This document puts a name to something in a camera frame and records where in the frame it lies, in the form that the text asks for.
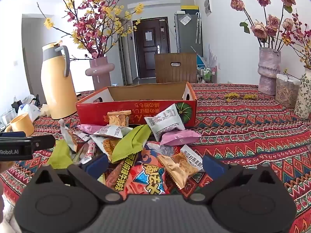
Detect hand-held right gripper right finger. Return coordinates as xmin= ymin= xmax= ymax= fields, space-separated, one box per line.
xmin=190 ymin=154 xmax=282 ymax=204

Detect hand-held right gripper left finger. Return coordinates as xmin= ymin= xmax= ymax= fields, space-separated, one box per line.
xmin=31 ymin=153 xmax=122 ymax=204

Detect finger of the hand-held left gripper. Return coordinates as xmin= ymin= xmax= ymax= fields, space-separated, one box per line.
xmin=31 ymin=135 xmax=56 ymax=151
xmin=0 ymin=131 xmax=27 ymax=138

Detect green snack packet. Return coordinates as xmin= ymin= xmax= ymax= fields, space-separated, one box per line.
xmin=47 ymin=139 xmax=74 ymax=170
xmin=111 ymin=124 xmax=152 ymax=163

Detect white cracker packet clear window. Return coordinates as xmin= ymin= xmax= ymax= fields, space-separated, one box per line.
xmin=92 ymin=136 xmax=117 ymax=162
xmin=59 ymin=119 xmax=78 ymax=152
xmin=157 ymin=145 xmax=205 ymax=190

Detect pink snack packet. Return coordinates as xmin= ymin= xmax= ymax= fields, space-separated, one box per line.
xmin=160 ymin=129 xmax=202 ymax=146
xmin=77 ymin=124 xmax=108 ymax=135

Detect large red blue snack bag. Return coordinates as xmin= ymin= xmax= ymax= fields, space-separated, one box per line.
xmin=105 ymin=142 xmax=196 ymax=200

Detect red cardboard box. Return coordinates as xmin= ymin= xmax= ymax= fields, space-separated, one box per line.
xmin=76 ymin=82 xmax=197 ymax=128

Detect white snack packet black print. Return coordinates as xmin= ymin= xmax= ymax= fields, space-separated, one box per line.
xmin=144 ymin=103 xmax=185 ymax=142

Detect yellow mug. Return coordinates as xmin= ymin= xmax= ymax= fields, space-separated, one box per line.
xmin=4 ymin=113 xmax=35 ymax=138

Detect small striped snack packet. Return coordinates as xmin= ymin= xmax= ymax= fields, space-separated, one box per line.
xmin=80 ymin=141 xmax=96 ymax=165

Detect clear drinking glass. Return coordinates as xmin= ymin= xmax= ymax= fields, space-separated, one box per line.
xmin=0 ymin=109 xmax=18 ymax=130

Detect white plastic bag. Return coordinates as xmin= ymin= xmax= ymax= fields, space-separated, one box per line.
xmin=17 ymin=103 xmax=42 ymax=122

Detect cream cloth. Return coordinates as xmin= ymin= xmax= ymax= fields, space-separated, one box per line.
xmin=40 ymin=103 xmax=52 ymax=117

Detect small orange cracker packet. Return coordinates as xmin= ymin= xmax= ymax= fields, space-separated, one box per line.
xmin=107 ymin=111 xmax=131 ymax=127

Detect fallen yellow petals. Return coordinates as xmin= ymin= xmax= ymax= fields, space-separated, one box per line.
xmin=225 ymin=92 xmax=258 ymax=102

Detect pink glass vase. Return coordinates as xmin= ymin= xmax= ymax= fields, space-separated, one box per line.
xmin=85 ymin=57 xmax=115 ymax=91

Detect storage trolley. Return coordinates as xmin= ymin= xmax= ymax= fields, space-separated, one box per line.
xmin=197 ymin=64 xmax=217 ymax=83

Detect wooden chair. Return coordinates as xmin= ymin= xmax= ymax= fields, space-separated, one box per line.
xmin=155 ymin=53 xmax=197 ymax=83

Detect glass jar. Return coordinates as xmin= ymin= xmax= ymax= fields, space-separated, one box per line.
xmin=275 ymin=73 xmax=301 ymax=109

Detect pink ceramic vase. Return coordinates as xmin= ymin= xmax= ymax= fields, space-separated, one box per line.
xmin=257 ymin=47 xmax=282 ymax=96

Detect floral print vase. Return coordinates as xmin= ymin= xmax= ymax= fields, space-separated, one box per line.
xmin=294 ymin=67 xmax=311 ymax=120

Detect dark brown door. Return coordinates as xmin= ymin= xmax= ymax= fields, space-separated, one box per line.
xmin=133 ymin=17 xmax=169 ymax=79

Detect grey refrigerator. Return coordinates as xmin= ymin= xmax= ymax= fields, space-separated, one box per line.
xmin=174 ymin=11 xmax=204 ymax=54

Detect pink and yellow blossom branches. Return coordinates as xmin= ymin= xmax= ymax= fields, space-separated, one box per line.
xmin=36 ymin=0 xmax=146 ymax=62

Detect white folded umbrella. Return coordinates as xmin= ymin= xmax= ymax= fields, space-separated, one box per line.
xmin=195 ymin=13 xmax=203 ymax=44

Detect dried pink roses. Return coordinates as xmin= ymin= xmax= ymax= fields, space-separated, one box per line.
xmin=227 ymin=0 xmax=311 ymax=52

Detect black cart frame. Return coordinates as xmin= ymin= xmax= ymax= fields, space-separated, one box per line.
xmin=11 ymin=94 xmax=40 ymax=110

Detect yellow thermos jug grey handle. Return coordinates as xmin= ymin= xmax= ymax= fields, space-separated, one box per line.
xmin=40 ymin=40 xmax=78 ymax=120

